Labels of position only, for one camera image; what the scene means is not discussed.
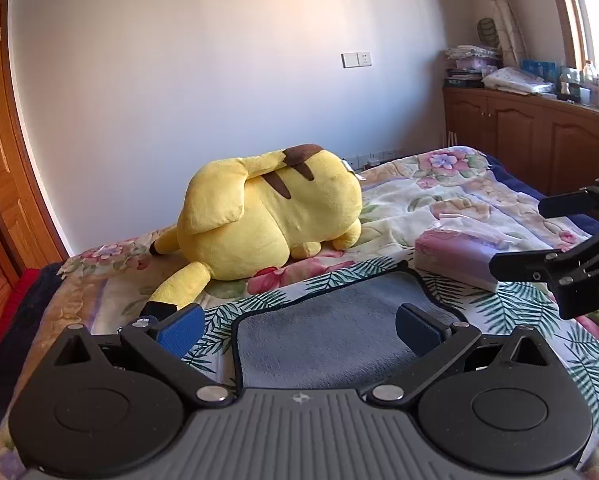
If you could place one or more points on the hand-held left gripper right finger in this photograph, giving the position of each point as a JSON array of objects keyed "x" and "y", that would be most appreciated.
[{"x": 413, "y": 329}]

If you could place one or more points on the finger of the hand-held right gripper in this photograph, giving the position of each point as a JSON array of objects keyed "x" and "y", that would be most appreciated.
[
  {"x": 562, "y": 204},
  {"x": 522, "y": 265}
]

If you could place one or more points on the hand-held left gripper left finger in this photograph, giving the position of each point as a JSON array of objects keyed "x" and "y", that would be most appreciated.
[{"x": 182, "y": 329}]

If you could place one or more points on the grey-blue towel with black edge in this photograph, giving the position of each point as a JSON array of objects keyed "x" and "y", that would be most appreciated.
[{"x": 319, "y": 325}]

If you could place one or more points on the white leaf print cloth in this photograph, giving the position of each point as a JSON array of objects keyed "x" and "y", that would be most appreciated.
[{"x": 529, "y": 310}]

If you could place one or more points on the pink tissue pack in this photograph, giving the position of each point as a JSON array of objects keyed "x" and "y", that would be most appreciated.
[{"x": 454, "y": 255}]

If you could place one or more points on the wooden cabinet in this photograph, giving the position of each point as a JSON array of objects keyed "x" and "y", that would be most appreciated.
[{"x": 529, "y": 135}]

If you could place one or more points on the dark glass jar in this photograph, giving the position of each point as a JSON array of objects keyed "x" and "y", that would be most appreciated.
[{"x": 568, "y": 85}]

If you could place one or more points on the white plastic bag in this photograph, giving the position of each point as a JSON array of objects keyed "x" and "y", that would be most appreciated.
[{"x": 517, "y": 81}]

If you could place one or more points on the floral blanket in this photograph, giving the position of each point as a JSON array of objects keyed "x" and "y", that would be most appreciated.
[{"x": 404, "y": 195}]

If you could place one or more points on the blue box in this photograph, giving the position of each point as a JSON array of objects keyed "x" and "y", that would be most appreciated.
[{"x": 539, "y": 67}]

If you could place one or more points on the yellow plush toy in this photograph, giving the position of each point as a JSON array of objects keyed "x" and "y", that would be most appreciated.
[{"x": 274, "y": 210}]

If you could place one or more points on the red cloth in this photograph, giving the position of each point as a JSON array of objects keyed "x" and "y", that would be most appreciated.
[{"x": 22, "y": 292}]

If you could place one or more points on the stack of books and papers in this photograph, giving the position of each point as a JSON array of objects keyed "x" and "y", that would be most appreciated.
[{"x": 467, "y": 67}]

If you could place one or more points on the dark blue blanket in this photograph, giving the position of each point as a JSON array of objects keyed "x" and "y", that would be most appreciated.
[{"x": 14, "y": 340}]

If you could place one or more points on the white power strip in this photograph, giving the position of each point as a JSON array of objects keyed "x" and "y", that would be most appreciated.
[{"x": 379, "y": 155}]

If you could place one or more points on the green plush toy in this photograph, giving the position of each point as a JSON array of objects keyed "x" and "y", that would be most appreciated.
[{"x": 488, "y": 32}]

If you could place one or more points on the wooden door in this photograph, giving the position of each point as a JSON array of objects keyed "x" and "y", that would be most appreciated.
[{"x": 4, "y": 150}]

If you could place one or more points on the wooden window frame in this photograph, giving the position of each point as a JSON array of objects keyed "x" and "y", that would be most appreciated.
[{"x": 572, "y": 10}]

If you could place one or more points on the white wall socket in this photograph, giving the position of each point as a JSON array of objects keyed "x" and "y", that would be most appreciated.
[{"x": 356, "y": 59}]

